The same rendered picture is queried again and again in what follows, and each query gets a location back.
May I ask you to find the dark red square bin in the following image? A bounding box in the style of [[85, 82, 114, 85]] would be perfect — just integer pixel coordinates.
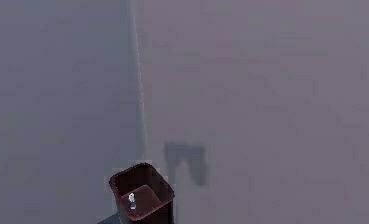
[[108, 162, 176, 224]]

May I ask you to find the small white bottle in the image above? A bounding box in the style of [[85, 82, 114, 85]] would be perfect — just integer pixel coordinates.
[[127, 192, 137, 211]]

